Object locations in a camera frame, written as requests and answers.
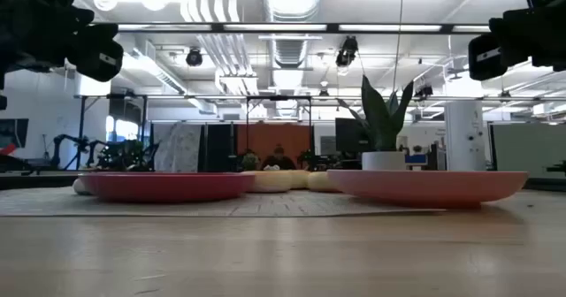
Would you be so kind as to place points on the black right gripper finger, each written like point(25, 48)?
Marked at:
point(510, 20)
point(486, 58)

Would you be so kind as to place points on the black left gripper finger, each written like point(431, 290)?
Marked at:
point(95, 49)
point(83, 16)

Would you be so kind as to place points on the dark red plate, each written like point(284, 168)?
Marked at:
point(168, 186)

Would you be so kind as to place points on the black background robot arm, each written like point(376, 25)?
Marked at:
point(56, 151)

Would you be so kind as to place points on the black ceiling spot lamp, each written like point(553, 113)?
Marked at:
point(347, 51)
point(193, 57)
point(424, 90)

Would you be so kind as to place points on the white cylindrical column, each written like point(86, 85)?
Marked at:
point(464, 133)

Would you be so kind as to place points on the grey green partition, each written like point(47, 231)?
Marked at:
point(530, 146)

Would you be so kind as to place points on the green snake plant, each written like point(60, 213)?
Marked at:
point(380, 120)

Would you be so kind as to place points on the blue box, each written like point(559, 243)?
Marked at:
point(415, 159)

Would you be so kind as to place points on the patterned white curtain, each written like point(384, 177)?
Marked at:
point(177, 146)

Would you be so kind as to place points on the red bar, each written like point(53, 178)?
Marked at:
point(8, 149)

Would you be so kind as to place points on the pink plate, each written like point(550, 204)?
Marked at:
point(426, 188)

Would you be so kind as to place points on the white plant pot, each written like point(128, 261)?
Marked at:
point(384, 161)

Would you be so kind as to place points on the black panel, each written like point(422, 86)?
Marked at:
point(219, 146)

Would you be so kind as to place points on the black overhead light bar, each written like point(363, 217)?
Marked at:
point(331, 28)

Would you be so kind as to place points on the black monitor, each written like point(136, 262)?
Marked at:
point(347, 135)

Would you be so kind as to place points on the small potted plant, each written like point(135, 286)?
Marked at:
point(250, 161)

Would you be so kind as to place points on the orange partition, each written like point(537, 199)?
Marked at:
point(265, 138)

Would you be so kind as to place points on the person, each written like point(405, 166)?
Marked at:
point(278, 161)

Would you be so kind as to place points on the pale cream donut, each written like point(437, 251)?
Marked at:
point(272, 182)

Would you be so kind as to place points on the yellow donut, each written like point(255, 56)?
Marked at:
point(300, 178)

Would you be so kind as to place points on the beige woven placemat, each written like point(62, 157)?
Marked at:
point(283, 206)

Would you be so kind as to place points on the black metal frame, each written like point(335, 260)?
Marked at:
point(81, 129)

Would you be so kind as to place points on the dark wall screen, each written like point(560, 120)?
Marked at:
point(13, 131)

